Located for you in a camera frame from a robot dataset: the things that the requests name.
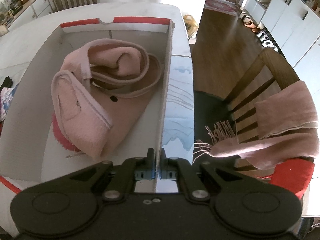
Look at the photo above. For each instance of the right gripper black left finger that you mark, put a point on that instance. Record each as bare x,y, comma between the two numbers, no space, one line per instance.
127,174

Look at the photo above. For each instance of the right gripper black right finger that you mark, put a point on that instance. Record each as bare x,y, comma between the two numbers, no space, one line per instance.
181,171

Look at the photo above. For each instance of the pink fuzzy strawberry hat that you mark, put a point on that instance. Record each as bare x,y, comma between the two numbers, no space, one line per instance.
64,142

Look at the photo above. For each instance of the pink fleece garment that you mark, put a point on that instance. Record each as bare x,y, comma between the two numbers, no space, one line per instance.
101,90

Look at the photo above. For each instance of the red and white cardboard box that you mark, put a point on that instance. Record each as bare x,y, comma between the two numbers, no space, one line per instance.
30,154

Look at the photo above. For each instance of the cartoon printed face mask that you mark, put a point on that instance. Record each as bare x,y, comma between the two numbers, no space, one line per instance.
7,95

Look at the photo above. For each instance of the red cloth on chair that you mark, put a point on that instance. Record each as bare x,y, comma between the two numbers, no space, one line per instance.
294,175

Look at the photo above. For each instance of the pink fringed scarf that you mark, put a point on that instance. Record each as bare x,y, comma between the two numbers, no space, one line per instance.
287,128

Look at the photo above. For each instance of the wooden chair beside table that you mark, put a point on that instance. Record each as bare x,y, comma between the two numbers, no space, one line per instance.
217,119

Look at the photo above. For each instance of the yellow bag on floor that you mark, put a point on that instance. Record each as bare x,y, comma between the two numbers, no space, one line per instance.
190,25

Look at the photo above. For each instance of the shoes on floor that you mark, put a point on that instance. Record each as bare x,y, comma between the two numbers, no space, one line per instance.
261,33

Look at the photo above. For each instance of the red patterned doormat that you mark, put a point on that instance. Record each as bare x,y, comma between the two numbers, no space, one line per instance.
223,6

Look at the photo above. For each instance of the wooden sideboard with clutter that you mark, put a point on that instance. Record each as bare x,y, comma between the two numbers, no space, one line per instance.
16,13

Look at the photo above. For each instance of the black drawstring pouch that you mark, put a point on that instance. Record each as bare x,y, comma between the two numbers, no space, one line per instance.
7,83

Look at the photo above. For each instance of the white wall cabinet unit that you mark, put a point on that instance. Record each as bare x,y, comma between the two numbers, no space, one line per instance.
293,26

